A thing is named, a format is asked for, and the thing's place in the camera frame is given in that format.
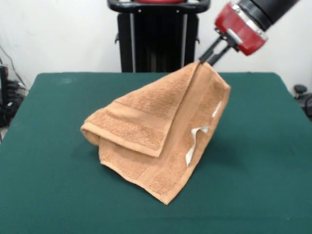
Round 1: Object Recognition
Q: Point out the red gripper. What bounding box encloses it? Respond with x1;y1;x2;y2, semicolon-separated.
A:
198;1;269;67

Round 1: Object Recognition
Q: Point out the tan terry washcloth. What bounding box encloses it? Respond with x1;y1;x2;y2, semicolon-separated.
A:
80;62;232;205

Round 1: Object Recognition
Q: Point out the black office chair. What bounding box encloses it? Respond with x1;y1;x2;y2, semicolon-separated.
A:
293;84;312;122

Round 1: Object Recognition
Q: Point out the dark green table cloth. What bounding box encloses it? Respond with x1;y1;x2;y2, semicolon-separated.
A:
0;72;312;234

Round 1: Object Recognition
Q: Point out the black electrical equipment pile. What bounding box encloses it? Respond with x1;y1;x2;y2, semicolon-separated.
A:
0;64;30;129

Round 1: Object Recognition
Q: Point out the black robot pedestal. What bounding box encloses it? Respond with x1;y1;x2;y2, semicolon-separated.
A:
106;0;212;73

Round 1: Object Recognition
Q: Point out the grey wall cable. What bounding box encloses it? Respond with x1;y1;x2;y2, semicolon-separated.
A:
0;45;27;91

